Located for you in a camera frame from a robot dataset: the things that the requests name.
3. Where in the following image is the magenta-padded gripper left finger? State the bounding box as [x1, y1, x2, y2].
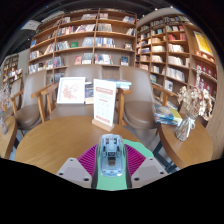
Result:
[55, 143, 99, 190]

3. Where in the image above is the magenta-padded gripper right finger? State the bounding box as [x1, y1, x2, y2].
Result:
[124, 144, 170, 190]

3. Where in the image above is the transparent blue computer mouse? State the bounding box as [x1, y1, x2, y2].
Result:
[96, 133, 128, 178]

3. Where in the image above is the green wavy-edged mouse pad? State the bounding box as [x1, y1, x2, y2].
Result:
[94, 138, 155, 192]

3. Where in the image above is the brown wooden-armed armchair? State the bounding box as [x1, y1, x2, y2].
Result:
[116, 65, 179, 131]
[9, 69, 49, 131]
[31, 64, 104, 123]

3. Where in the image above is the pile of colourful books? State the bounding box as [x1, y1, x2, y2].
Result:
[152, 103, 184, 127]

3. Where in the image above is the round wooden side table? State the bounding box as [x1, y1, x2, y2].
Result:
[158, 113, 214, 171]
[0, 114, 18, 160]

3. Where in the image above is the glass vase with beige flowers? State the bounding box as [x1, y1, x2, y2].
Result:
[174, 66, 214, 143]

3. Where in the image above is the white sign on wooden stand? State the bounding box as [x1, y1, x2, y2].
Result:
[91, 78, 118, 132]

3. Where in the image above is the dark cover book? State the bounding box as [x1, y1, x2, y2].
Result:
[84, 82, 95, 105]

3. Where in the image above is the white board with pink flowers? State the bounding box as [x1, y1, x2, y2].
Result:
[56, 76, 87, 105]

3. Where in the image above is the flat stack of books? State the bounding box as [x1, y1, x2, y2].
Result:
[105, 78, 133, 90]

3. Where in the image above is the distant wooden bookshelf unit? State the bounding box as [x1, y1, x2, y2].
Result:
[1, 54, 24, 88]

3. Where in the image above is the curved wooden bookshelf unit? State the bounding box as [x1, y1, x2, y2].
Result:
[135, 14, 221, 111]

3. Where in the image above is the wide wooden bookshelf unit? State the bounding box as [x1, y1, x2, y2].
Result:
[27, 9, 138, 76]

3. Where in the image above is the white ceiling panel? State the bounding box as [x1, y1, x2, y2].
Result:
[20, 19, 42, 32]

